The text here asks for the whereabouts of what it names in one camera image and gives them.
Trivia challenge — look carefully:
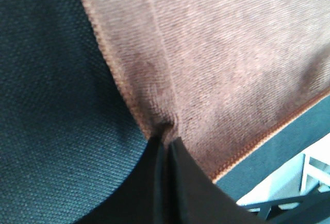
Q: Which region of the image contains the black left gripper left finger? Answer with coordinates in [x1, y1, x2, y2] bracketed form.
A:
[73, 135, 166, 224]

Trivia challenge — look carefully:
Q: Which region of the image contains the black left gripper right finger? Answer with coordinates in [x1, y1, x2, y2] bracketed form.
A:
[168, 138, 266, 223]

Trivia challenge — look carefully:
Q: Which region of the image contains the brown microfiber towel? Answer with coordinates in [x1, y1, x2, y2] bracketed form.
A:
[82, 0, 329, 181]

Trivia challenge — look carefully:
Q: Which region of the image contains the black table mat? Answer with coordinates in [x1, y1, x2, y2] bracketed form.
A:
[1, 0, 329, 223]

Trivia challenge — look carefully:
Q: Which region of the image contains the white metal frame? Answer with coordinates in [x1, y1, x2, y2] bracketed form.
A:
[236, 153, 330, 224]

